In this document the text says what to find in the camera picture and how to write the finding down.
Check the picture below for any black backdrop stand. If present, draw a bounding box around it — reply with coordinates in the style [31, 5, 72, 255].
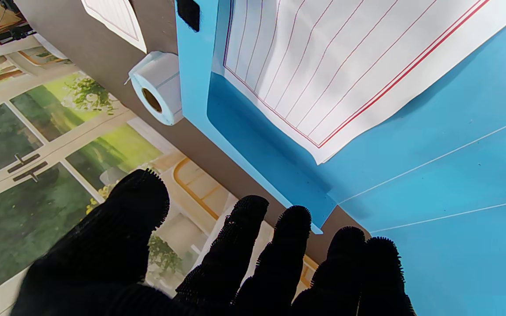
[0, 24, 34, 51]

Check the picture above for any blue file box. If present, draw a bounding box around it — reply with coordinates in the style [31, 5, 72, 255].
[175, 0, 506, 316]

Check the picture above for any red lined paper sheet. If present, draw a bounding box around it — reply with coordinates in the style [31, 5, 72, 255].
[213, 0, 506, 165]
[82, 0, 147, 53]

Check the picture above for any garden window backdrop banner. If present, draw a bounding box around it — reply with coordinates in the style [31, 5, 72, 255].
[0, 26, 319, 316]

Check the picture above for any black velcro patch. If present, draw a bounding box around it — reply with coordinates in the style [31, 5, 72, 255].
[177, 0, 201, 32]

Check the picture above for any light blue label roll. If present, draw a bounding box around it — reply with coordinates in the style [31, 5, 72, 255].
[124, 51, 183, 126]

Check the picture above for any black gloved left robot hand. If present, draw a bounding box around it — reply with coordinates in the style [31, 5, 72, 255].
[11, 169, 416, 316]

